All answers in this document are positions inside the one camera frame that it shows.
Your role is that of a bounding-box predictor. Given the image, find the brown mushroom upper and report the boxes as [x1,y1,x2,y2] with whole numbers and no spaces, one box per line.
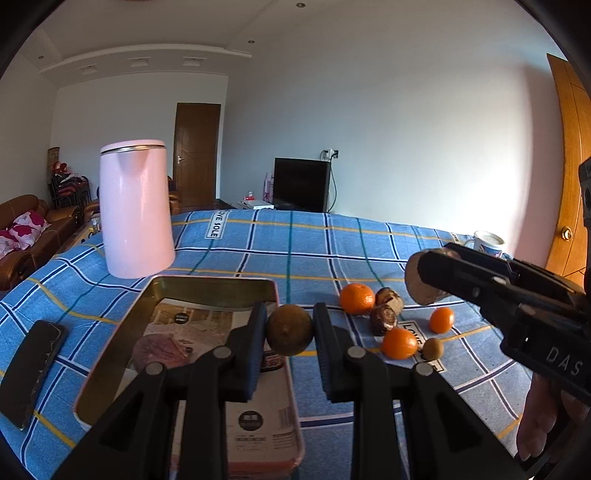
[375,287,405,315]

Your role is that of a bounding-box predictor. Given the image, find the round brown fruit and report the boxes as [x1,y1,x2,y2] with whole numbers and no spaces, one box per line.
[266,305,315,356]

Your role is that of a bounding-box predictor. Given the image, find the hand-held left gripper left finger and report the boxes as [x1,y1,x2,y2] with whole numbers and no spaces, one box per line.
[53,302,269,480]

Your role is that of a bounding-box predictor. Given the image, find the black television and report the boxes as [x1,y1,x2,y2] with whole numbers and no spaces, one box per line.
[272,157,332,213]

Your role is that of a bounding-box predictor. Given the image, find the large orange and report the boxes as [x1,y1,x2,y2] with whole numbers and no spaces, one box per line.
[339,283,376,316]
[381,328,419,361]

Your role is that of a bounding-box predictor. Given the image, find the brown leather sofa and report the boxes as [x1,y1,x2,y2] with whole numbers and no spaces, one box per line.
[0,194,79,291]

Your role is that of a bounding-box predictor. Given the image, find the white patterned cup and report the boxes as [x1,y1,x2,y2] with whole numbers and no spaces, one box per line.
[463,230,506,260]

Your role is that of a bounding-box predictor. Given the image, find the small green-brown kiwi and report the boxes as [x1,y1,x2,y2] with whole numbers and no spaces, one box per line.
[422,337,445,362]

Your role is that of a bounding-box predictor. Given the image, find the small orange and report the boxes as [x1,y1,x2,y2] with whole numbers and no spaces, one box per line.
[429,307,455,334]

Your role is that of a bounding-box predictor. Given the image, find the brown potato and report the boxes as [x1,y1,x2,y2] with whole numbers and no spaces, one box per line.
[405,249,456,306]

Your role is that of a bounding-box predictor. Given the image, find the white pink floral pillow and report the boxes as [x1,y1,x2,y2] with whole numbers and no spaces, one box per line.
[0,211,51,260]

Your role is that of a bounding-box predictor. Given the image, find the black power cable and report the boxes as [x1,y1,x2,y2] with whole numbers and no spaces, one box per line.
[328,159,339,213]

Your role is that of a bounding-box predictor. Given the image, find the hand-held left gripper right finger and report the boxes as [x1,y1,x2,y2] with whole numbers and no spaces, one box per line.
[313,302,528,480]

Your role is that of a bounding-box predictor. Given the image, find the printed paper leaflet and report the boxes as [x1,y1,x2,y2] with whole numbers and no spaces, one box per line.
[127,298,299,465]

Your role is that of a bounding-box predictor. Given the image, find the dark brown room door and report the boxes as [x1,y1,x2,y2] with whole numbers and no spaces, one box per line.
[173,103,222,214]

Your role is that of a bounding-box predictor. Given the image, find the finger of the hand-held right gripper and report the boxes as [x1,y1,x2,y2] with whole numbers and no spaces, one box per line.
[417,249,523,325]
[444,243,588,317]

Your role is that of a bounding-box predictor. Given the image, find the light wooden door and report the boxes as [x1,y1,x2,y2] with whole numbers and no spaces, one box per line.
[545,53,591,283]

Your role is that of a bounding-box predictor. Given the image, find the black smartphone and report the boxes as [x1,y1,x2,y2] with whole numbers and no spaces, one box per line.
[0,320,68,431]

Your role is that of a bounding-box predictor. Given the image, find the stacked dark chairs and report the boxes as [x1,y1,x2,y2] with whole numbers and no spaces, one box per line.
[48,174,91,209]

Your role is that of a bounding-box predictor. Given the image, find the brown mushroom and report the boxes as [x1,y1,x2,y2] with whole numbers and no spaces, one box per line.
[375,287,405,315]
[370,305,399,337]

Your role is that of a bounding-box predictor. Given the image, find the pink electric kettle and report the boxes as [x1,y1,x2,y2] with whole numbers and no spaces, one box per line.
[100,139,177,280]

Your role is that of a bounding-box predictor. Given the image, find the brown mushroom lower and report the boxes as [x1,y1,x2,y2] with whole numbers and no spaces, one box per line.
[370,305,399,337]

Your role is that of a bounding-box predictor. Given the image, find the rectangular metal tray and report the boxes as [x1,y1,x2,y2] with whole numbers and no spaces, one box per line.
[74,275,307,479]

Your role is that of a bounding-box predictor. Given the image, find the blue plaid tablecloth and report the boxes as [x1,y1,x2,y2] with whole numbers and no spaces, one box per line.
[0,210,550,480]

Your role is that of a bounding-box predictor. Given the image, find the person's right hand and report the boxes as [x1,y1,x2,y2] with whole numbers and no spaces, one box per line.
[516,371,568,463]

